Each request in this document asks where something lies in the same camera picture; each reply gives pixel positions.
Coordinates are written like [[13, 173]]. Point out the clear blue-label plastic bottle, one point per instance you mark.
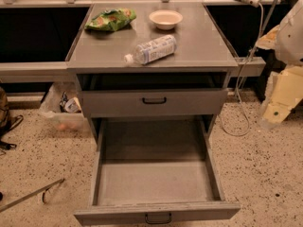
[[152, 51]]

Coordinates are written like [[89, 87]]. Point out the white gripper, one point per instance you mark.
[[291, 38]]

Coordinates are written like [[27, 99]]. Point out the metal rod on floor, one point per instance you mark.
[[28, 196]]

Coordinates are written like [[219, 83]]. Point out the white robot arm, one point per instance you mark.
[[286, 40]]

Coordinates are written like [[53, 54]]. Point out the green chip bag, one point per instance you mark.
[[112, 20]]

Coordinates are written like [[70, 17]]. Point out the dark backpack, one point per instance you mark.
[[7, 122]]

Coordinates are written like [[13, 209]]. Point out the open grey middle drawer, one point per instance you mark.
[[154, 172]]

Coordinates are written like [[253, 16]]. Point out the clear plastic storage bin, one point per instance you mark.
[[62, 109]]

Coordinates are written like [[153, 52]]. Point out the white paper bowl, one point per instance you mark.
[[166, 19]]

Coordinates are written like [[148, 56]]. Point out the grey drawer cabinet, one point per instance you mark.
[[170, 61]]

